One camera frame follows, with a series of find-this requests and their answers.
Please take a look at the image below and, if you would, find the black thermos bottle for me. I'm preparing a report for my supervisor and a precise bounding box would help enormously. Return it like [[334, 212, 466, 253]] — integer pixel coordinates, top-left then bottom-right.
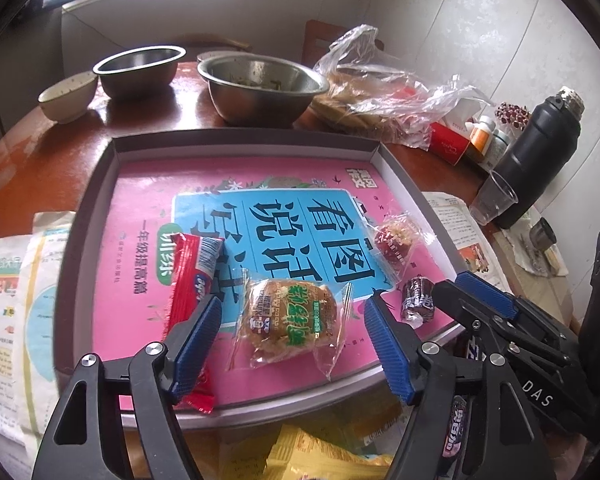
[[492, 86, 586, 228]]

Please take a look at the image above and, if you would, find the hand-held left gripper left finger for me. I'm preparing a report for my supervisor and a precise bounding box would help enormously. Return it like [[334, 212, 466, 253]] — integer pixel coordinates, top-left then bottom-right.
[[32, 294, 224, 480]]

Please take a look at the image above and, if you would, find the clear pastry packet green label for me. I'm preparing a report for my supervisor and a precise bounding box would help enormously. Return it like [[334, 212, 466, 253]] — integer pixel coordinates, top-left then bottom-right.
[[228, 275, 357, 381]]

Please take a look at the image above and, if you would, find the grey shallow cardboard box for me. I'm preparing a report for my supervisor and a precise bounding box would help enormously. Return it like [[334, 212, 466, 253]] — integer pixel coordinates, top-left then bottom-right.
[[55, 127, 473, 431]]

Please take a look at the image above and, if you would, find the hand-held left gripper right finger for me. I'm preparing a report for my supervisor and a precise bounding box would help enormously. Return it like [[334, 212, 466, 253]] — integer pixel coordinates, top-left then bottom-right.
[[363, 295, 548, 480]]

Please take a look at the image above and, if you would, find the yellow snack packet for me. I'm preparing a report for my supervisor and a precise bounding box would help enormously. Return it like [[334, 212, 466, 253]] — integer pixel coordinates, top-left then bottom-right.
[[267, 422, 396, 480]]

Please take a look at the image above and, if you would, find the red tissue box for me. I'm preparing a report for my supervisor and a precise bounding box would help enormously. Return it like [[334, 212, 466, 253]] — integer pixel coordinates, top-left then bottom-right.
[[427, 110, 476, 167]]

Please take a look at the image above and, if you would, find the crumpled white tissue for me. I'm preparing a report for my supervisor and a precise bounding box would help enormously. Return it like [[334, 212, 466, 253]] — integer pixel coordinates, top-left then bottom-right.
[[512, 220, 571, 276]]

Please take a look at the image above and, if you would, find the small steel bowl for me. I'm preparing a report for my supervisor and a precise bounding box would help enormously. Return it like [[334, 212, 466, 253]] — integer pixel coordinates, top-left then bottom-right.
[[92, 45, 187, 101]]

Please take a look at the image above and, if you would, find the white bottle orange label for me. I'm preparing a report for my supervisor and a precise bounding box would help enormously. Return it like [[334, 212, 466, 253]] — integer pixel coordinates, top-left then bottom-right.
[[467, 115, 497, 157]]

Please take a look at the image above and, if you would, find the red white dotted bouquet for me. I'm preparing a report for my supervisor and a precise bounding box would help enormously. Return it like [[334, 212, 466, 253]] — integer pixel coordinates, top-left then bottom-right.
[[495, 101, 532, 131]]

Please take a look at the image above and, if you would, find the red snack packet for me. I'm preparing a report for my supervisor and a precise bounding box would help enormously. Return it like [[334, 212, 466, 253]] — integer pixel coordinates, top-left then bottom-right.
[[161, 232, 226, 414]]

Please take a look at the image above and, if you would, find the large steel bowl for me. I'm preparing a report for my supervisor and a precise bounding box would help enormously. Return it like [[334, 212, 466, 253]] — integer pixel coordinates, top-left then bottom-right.
[[196, 55, 330, 127]]

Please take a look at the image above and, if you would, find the pink book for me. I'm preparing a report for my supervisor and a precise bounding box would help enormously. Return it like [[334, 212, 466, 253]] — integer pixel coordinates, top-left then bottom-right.
[[107, 152, 463, 411]]

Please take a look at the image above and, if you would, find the clear red date candy packet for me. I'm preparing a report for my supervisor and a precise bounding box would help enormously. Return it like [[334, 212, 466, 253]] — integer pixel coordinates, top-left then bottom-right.
[[364, 211, 427, 281]]

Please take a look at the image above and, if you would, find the printed newspaper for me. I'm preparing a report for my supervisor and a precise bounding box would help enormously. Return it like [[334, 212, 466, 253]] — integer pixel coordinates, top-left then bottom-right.
[[0, 191, 513, 480]]

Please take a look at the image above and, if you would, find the small steel cup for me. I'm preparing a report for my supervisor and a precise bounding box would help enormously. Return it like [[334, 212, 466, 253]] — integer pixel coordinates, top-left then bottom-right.
[[527, 217, 557, 253]]

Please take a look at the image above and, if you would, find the dark blue snack bar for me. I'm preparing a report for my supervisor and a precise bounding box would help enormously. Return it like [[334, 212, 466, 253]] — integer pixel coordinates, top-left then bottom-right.
[[452, 332, 486, 361]]

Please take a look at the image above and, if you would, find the small brown chocolate candy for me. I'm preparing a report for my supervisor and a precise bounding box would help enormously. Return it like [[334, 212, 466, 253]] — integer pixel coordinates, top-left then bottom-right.
[[399, 275, 437, 329]]

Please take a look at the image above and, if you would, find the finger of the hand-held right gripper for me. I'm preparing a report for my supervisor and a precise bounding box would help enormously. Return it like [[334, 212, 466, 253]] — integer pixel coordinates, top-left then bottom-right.
[[430, 279, 572, 377], [454, 270, 582, 362]]

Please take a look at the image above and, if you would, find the clear plastic bag with food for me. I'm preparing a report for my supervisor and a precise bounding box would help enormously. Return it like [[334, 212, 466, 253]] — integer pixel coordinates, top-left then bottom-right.
[[310, 24, 493, 150]]

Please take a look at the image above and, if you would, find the white bottle green label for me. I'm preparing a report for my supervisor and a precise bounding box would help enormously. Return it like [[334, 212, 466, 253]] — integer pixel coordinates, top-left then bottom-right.
[[481, 130, 512, 171]]

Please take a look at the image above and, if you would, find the clear plastic cup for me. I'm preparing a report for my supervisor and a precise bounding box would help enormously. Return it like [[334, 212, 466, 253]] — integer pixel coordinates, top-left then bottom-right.
[[469, 169, 518, 226]]

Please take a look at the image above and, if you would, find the beige ceramic bowl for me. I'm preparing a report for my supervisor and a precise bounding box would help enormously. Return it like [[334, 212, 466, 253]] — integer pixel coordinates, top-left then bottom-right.
[[37, 71, 99, 123]]

